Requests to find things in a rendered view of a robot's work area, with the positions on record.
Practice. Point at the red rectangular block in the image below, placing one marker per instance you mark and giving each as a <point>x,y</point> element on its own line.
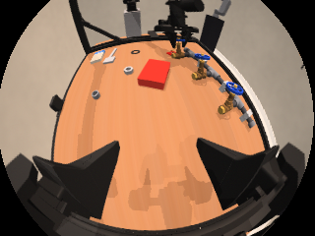
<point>154,74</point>

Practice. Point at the beige flat box with blue label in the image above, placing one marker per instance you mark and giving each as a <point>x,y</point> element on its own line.
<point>97,56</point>

